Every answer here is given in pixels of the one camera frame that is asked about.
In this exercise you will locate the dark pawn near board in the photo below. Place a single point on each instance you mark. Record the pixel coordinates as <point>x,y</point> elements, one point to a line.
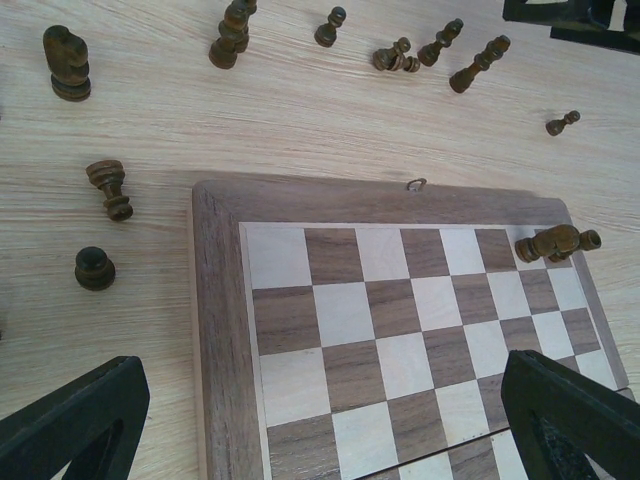
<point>93,269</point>

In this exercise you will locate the dark bishop piece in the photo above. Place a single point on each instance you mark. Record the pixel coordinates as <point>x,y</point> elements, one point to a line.
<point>556,126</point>

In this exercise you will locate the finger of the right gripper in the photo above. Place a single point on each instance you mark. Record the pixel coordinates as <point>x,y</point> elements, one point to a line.
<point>626,41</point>
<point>546,12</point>

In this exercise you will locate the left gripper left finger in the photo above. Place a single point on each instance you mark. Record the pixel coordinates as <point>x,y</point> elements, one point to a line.
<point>90,428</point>

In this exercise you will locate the dark rook lying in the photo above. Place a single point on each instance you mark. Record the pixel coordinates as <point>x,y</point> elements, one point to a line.
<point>108,177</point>

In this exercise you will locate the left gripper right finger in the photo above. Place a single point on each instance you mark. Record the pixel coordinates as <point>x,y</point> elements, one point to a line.
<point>561,421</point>

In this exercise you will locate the dark knight piece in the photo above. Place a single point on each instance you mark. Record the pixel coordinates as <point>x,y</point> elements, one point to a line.
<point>556,243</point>

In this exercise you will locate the dark pawn right side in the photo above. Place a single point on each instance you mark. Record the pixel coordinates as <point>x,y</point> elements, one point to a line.
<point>429,54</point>

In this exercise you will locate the wooden chess board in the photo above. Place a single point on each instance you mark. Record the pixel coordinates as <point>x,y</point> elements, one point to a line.
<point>349,330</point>

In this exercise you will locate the dark rook piece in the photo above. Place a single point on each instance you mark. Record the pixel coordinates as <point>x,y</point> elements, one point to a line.
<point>587,241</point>

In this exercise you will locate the dark king piece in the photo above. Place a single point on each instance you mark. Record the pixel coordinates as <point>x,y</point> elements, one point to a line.
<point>493,51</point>

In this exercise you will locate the dark knight left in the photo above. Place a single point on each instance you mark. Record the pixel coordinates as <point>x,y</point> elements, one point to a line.
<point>67,59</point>

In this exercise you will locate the dark pawn upright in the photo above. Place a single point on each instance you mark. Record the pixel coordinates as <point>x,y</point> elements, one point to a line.
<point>326,34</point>

